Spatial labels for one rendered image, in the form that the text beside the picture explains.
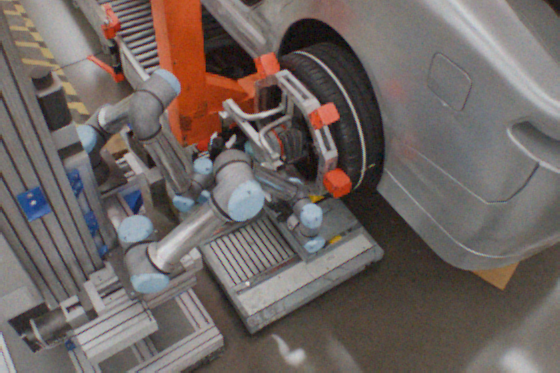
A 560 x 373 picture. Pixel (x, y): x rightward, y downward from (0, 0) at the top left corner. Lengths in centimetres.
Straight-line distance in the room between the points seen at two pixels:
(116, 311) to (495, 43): 153
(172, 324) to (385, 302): 109
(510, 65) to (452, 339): 167
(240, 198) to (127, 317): 70
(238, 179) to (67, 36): 320
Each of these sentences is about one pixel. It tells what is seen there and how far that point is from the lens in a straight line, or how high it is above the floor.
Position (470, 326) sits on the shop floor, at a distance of 297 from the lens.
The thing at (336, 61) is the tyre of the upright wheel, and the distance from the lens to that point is 222.
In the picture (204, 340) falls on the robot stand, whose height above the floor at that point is 23.
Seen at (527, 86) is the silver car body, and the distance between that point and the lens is 159.
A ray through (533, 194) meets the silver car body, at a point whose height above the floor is 130.
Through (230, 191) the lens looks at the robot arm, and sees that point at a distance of 158.
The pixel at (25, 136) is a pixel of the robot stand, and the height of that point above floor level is 148.
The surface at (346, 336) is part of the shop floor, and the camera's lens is 278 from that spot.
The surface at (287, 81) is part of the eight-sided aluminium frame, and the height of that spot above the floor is 110.
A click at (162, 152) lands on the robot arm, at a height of 115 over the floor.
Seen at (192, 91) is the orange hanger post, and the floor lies 87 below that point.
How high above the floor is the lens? 253
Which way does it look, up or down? 49 degrees down
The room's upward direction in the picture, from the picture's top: 3 degrees clockwise
